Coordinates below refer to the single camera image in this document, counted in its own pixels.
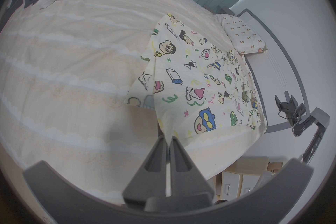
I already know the pale wooden cabinet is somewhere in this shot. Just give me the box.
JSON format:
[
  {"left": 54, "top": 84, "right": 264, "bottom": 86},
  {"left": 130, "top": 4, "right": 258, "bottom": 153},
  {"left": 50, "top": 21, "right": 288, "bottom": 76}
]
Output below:
[{"left": 215, "top": 157, "right": 282, "bottom": 201}]

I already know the grey bedside table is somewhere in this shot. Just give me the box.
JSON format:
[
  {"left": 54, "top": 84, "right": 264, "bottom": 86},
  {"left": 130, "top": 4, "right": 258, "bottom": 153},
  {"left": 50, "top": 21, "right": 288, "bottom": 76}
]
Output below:
[{"left": 205, "top": 5, "right": 233, "bottom": 15}]

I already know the bed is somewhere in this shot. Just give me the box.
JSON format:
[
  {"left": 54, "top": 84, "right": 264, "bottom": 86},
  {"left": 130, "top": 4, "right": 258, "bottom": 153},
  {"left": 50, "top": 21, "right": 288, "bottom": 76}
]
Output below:
[{"left": 0, "top": 0, "right": 309, "bottom": 205}]

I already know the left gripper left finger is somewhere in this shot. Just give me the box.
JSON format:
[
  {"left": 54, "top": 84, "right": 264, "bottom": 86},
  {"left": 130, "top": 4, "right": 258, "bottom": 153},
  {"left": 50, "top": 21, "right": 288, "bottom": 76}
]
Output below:
[{"left": 123, "top": 135, "right": 167, "bottom": 210}]

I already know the white printed pillow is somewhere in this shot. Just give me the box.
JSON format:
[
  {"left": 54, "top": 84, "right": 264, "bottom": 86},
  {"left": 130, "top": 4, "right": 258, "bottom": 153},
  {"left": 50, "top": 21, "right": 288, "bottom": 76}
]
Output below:
[{"left": 215, "top": 14, "right": 268, "bottom": 55}]

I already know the white printed pyjama top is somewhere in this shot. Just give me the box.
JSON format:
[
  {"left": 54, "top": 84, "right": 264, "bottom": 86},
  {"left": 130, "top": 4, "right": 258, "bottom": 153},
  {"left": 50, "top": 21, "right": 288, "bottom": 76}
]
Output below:
[{"left": 125, "top": 12, "right": 265, "bottom": 150}]

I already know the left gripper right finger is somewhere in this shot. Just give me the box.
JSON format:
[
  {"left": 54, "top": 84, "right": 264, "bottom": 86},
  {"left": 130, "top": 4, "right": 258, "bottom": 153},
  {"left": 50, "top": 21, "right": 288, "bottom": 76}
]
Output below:
[{"left": 147, "top": 137, "right": 214, "bottom": 214}]

